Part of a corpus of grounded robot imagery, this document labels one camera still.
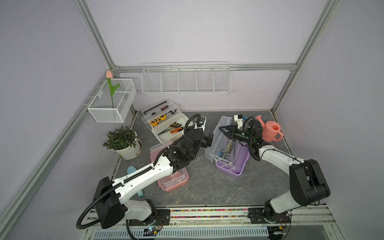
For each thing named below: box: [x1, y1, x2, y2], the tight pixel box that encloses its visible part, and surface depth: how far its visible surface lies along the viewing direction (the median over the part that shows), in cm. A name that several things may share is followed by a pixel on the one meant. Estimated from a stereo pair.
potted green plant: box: [102, 125, 143, 160], surface depth 86 cm
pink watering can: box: [255, 115, 284, 142], surface depth 98 cm
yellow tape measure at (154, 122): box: [150, 118, 160, 127], surface depth 104 cm
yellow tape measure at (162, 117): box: [158, 114, 167, 121], surface depth 107 cm
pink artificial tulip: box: [106, 70, 121, 109], surface depth 86 cm
